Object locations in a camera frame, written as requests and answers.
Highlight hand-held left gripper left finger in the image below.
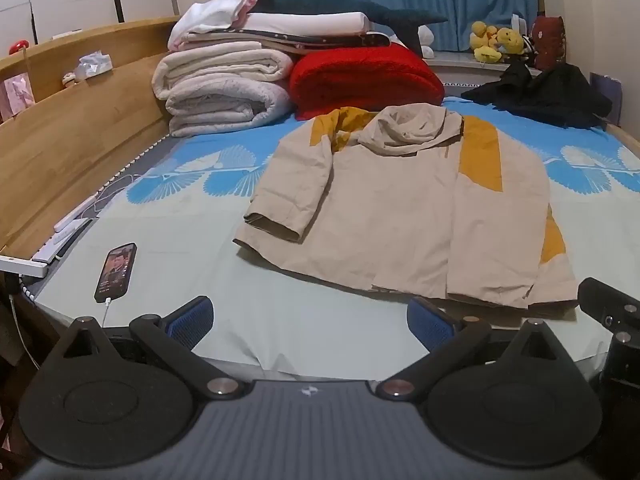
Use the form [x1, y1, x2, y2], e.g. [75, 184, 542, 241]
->
[61, 296, 247, 402]

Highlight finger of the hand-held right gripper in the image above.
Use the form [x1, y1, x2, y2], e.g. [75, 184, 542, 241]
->
[577, 277, 640, 335]

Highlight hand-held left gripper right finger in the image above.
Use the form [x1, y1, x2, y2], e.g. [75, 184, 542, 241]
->
[375, 296, 559, 402]

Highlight beige and mustard hooded jacket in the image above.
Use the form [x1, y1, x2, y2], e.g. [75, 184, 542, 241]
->
[232, 102, 579, 310]

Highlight black clothes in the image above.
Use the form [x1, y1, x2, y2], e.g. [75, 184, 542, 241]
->
[461, 61, 614, 131]

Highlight black smartphone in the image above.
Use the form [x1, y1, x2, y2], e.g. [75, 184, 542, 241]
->
[94, 242, 138, 304]

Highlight purple bag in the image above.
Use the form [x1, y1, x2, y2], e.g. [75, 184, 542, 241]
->
[590, 72, 624, 127]

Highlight grey-white folded quilt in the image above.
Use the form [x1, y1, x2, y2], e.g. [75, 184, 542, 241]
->
[165, 72, 295, 139]

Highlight wooden headboard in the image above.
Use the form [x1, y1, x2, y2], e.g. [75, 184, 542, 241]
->
[0, 16, 187, 261]

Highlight white folded quilt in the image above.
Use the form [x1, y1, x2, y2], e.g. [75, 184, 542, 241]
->
[152, 41, 295, 102]

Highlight red fluffy blanket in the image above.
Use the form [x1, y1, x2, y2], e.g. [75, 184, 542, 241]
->
[289, 42, 446, 121]

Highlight dark red plush bag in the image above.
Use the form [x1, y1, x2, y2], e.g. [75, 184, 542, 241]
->
[530, 15, 568, 70]

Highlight tissue pack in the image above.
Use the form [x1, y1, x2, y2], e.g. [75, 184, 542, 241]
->
[74, 51, 115, 82]

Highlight pink bag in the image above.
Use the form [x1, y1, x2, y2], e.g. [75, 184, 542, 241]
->
[0, 73, 35, 122]

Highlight yellow plush toys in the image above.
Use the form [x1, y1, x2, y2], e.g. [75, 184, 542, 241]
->
[471, 20, 526, 65]

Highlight dark dotted folded cloth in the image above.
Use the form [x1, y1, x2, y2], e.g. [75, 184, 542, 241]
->
[184, 29, 392, 55]

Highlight white and pink garment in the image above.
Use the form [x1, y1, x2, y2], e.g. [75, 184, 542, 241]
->
[168, 0, 257, 52]

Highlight white folded cloth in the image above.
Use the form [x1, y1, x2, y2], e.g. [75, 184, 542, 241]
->
[244, 11, 372, 37]

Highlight dark teal shark plush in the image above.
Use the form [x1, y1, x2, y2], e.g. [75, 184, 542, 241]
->
[247, 0, 449, 56]

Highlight white charging cable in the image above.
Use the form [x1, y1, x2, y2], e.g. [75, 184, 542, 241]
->
[9, 296, 115, 368]

